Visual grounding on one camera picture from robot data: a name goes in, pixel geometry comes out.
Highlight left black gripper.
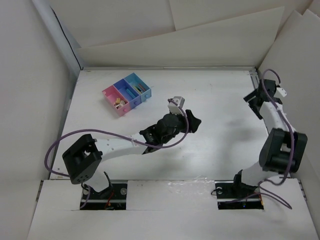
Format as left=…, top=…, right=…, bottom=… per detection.
left=161, top=109, right=200, bottom=145

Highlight orange pink pen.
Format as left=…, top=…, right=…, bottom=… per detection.
left=137, top=83, right=146, bottom=93

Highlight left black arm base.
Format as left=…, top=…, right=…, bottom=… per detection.
left=79, top=173, right=128, bottom=211

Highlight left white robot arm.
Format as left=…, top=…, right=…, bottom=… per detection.
left=62, top=109, right=202, bottom=199

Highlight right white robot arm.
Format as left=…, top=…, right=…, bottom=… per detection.
left=231, top=79, right=308, bottom=197

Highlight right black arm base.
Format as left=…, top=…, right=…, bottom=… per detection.
left=211, top=171, right=264, bottom=210

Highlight light blue plastic bin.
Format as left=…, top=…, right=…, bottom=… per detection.
left=124, top=73, right=152, bottom=102

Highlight dark blue plastic bin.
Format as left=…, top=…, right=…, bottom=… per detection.
left=114, top=79, right=142, bottom=109

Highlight pink plastic bin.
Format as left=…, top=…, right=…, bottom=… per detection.
left=102, top=85, right=131, bottom=117

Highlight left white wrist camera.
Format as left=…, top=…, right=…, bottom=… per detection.
left=167, top=96, right=185, bottom=115

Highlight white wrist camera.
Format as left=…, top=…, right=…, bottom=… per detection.
left=167, top=96, right=185, bottom=115
left=274, top=86, right=287, bottom=99

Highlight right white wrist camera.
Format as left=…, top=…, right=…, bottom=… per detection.
left=274, top=86, right=287, bottom=99

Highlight aluminium rail right side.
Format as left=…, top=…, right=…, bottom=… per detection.
left=257, top=68, right=308, bottom=187

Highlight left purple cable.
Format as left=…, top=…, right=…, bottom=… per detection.
left=44, top=98, right=190, bottom=208

